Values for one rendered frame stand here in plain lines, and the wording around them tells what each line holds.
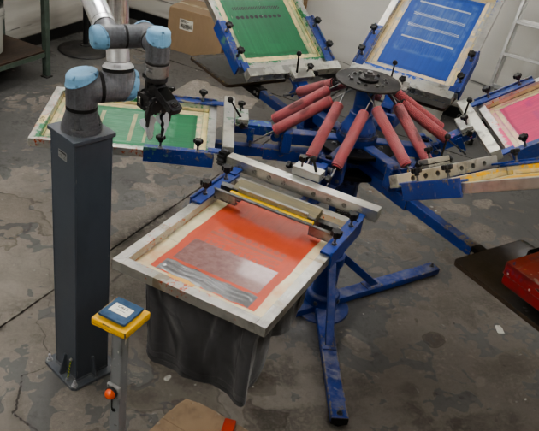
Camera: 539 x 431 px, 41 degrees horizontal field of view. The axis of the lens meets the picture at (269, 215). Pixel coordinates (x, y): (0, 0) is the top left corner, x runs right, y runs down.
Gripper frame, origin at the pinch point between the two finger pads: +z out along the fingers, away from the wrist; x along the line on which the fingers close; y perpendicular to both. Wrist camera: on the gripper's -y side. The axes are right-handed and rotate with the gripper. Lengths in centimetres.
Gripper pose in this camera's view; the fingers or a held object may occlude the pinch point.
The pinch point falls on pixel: (157, 135)
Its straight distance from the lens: 244.3
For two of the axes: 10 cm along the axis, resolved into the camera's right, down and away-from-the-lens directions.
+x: -7.0, 2.9, -6.5
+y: -7.0, -4.5, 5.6
